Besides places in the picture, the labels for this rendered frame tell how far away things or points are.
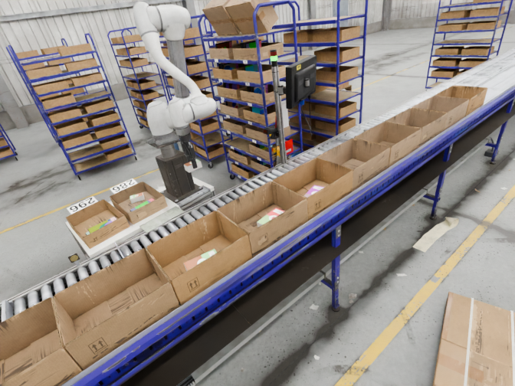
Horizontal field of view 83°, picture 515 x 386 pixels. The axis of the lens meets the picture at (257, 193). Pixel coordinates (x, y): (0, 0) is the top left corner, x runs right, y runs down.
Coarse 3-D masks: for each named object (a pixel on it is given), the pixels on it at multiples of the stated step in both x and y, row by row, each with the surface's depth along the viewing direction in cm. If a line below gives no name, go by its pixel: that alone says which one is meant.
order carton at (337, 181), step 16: (320, 160) 191; (288, 176) 183; (304, 176) 193; (320, 176) 197; (336, 176) 186; (352, 176) 175; (304, 192) 190; (320, 192) 160; (336, 192) 170; (320, 208) 166
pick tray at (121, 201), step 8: (136, 184) 240; (144, 184) 241; (120, 192) 233; (128, 192) 238; (136, 192) 242; (144, 192) 245; (152, 192) 237; (112, 200) 225; (120, 200) 235; (128, 200) 237; (144, 200) 234; (160, 200) 217; (120, 208) 215; (128, 208) 226; (144, 208) 210; (152, 208) 214; (160, 208) 219; (128, 216) 207; (136, 216) 208; (144, 216) 212
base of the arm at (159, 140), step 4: (172, 132) 213; (156, 136) 209; (160, 136) 208; (164, 136) 209; (168, 136) 210; (172, 136) 213; (176, 136) 214; (148, 140) 210; (152, 140) 210; (156, 140) 210; (160, 140) 209; (164, 140) 209; (168, 140) 210; (172, 140) 213; (156, 144) 210; (160, 144) 207
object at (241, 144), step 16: (288, 0) 253; (240, 32) 318; (256, 32) 245; (272, 32) 258; (224, 80) 314; (240, 80) 297; (272, 80) 276; (224, 96) 333; (288, 112) 319; (224, 128) 364; (224, 144) 377; (240, 144) 366; (272, 144) 304; (272, 160) 308
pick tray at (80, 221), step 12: (96, 204) 223; (108, 204) 222; (72, 216) 213; (84, 216) 219; (96, 216) 223; (108, 216) 221; (120, 216) 211; (72, 228) 212; (84, 228) 211; (108, 228) 196; (120, 228) 202; (84, 240) 189; (96, 240) 192
